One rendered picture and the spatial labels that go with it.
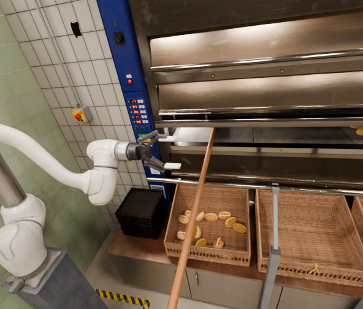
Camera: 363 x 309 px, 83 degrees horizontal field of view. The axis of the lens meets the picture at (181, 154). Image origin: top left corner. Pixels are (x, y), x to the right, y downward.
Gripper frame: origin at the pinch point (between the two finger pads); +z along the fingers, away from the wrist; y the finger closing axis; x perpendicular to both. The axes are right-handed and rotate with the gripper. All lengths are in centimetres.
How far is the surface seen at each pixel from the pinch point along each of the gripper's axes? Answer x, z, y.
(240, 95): -55, 25, -5
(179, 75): -55, -10, -19
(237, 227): -32, 26, 85
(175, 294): 40.3, 6.8, 28.4
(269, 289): 5, 45, 88
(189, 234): 17.8, 6.7, 28.2
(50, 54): -55, -95, -37
